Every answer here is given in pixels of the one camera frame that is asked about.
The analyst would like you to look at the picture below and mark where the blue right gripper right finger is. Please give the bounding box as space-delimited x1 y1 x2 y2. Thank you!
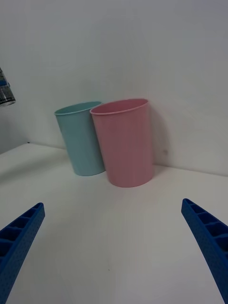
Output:
181 198 228 304

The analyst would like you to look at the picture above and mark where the silver and black drink can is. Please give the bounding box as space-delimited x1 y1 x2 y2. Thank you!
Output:
0 67 17 107

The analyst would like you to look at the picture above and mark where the pale blue plastic waste bin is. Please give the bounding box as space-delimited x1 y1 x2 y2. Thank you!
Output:
54 101 106 177

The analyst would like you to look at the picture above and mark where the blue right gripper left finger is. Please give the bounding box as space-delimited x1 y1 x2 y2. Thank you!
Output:
0 202 46 304

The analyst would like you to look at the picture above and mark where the pink plastic waste bin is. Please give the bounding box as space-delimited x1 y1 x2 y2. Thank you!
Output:
89 98 154 188

